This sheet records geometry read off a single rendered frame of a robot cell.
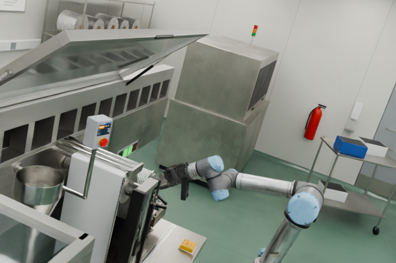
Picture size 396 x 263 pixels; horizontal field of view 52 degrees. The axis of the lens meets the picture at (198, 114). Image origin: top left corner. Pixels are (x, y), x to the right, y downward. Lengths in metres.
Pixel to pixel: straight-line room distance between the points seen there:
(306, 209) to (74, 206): 0.94
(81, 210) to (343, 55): 4.99
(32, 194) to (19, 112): 0.35
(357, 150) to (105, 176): 3.66
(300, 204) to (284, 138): 4.79
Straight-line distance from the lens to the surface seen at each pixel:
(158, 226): 2.38
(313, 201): 1.69
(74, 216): 1.84
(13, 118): 1.53
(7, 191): 1.66
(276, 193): 1.88
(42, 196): 1.31
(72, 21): 5.06
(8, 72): 1.08
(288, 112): 6.35
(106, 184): 1.69
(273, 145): 6.50
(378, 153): 5.28
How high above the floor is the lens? 2.18
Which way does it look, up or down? 16 degrees down
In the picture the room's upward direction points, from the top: 15 degrees clockwise
